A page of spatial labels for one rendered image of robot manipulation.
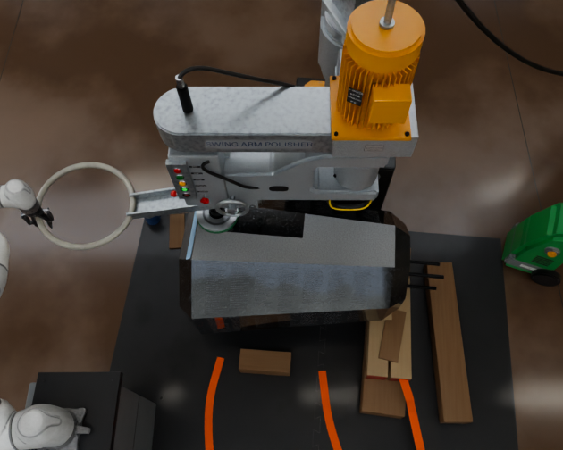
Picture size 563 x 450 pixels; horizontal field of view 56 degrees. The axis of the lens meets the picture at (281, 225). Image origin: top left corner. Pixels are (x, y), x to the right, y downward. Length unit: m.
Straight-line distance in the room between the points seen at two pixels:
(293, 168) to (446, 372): 1.69
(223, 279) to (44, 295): 1.47
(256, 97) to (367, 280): 1.13
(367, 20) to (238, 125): 0.59
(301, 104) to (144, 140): 2.26
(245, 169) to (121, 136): 2.08
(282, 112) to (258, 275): 0.98
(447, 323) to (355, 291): 0.86
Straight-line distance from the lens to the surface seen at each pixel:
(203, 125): 1.97
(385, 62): 1.65
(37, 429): 2.39
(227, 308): 2.76
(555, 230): 3.36
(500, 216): 3.91
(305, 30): 4.64
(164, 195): 2.72
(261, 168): 2.20
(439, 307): 3.40
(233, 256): 2.65
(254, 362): 3.20
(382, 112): 1.74
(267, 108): 1.99
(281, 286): 2.68
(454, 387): 3.32
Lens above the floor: 3.27
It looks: 65 degrees down
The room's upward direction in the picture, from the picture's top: 2 degrees counter-clockwise
